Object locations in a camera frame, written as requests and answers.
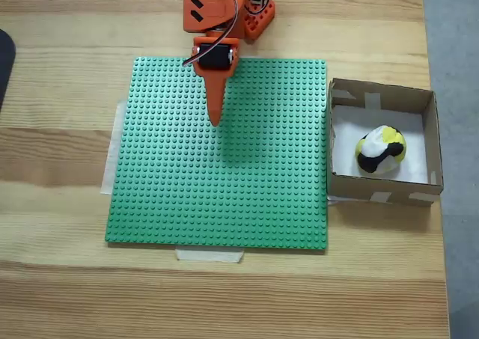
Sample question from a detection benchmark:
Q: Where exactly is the white black yellow soft ball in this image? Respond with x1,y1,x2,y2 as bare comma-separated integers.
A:
354,124,407,174

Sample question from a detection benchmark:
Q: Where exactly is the open cardboard box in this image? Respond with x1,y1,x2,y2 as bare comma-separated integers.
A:
326,77,445,207

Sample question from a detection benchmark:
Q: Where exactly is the green studded baseplate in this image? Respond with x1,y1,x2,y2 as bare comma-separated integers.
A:
104,56,330,251

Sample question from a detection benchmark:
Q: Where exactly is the white paper sheet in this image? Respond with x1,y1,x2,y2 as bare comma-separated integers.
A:
331,105,430,185

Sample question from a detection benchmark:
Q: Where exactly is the black rounded object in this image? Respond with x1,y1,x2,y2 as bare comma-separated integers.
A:
0,28,18,112

